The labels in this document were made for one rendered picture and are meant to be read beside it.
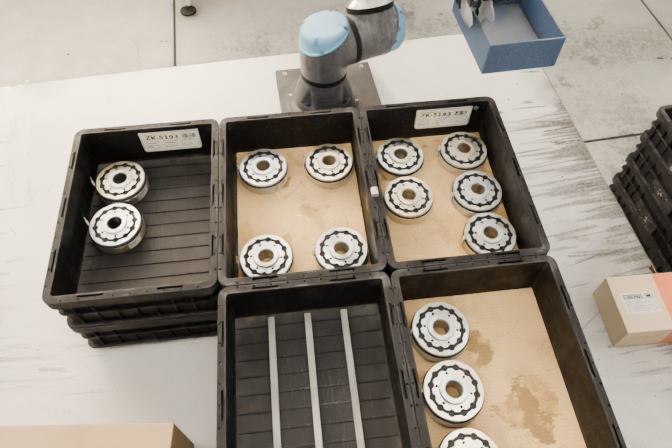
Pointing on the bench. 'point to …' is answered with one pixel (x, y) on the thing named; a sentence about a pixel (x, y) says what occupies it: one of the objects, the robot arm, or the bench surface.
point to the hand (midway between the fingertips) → (472, 18)
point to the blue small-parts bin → (514, 32)
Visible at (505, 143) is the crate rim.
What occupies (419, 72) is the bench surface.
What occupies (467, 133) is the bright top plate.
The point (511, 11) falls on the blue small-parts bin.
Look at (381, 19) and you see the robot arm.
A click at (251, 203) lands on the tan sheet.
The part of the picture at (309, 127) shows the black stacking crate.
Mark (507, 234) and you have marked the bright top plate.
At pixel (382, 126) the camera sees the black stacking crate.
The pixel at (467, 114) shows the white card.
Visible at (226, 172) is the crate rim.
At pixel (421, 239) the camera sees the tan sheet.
